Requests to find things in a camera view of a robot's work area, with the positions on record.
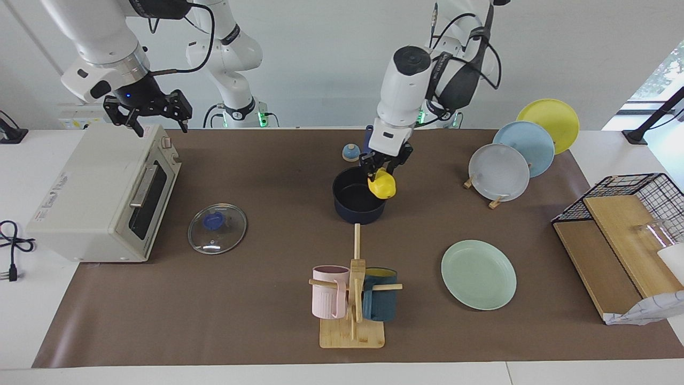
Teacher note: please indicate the white toaster oven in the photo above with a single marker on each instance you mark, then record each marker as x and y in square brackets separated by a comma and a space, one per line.
[91, 198]

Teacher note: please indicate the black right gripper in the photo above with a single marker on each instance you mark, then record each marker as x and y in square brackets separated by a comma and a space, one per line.
[140, 96]

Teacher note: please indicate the dark blue saucepan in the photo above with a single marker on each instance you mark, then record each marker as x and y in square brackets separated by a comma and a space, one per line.
[352, 208]

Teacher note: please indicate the white power strip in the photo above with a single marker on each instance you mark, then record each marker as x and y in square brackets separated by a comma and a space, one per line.
[72, 122]

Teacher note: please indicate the mint green plate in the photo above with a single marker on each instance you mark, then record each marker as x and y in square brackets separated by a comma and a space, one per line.
[478, 275]

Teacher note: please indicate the clear glass cup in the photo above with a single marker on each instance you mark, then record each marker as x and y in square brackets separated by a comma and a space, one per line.
[657, 232]

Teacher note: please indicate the yellow plate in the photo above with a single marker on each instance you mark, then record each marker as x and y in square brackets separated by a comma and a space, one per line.
[550, 115]

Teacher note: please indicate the wooden plate rack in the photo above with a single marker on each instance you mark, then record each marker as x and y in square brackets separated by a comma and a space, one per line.
[496, 202]

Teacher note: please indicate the glass lid with blue knob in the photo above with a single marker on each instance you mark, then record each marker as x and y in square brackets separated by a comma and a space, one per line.
[214, 220]

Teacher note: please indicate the wooden mug rack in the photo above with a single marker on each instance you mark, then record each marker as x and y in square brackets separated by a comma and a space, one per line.
[352, 334]

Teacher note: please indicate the wooden base board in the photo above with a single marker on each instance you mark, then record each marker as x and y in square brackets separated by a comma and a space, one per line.
[593, 262]

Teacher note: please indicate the pink ribbed mug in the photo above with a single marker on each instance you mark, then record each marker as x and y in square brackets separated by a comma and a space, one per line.
[326, 294]

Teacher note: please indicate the white checkered cloth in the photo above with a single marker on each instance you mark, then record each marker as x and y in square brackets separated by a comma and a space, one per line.
[646, 310]

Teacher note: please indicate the brown table mat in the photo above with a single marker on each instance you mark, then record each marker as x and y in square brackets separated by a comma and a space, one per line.
[240, 299]

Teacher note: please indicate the dark teal mug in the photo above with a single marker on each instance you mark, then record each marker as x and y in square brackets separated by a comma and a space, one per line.
[382, 302]

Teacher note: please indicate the small blue dome lid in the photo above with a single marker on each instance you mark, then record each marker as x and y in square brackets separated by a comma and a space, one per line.
[351, 154]

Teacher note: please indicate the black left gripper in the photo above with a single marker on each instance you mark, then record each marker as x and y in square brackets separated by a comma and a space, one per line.
[389, 160]

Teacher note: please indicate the white cup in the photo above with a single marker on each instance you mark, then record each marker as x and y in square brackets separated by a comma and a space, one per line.
[674, 264]

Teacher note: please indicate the wooden shelf board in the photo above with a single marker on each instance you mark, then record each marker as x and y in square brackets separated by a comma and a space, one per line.
[625, 240]

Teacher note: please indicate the pale grey plate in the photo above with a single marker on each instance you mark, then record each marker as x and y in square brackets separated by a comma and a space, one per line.
[499, 174]

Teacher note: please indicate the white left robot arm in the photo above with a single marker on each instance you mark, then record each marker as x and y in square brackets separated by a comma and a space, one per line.
[406, 85]

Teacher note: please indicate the black clamp mount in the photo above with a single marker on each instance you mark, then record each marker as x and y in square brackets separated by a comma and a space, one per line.
[649, 120]
[9, 133]

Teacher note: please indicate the light blue plate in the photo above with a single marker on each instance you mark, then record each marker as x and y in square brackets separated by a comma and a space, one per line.
[534, 152]

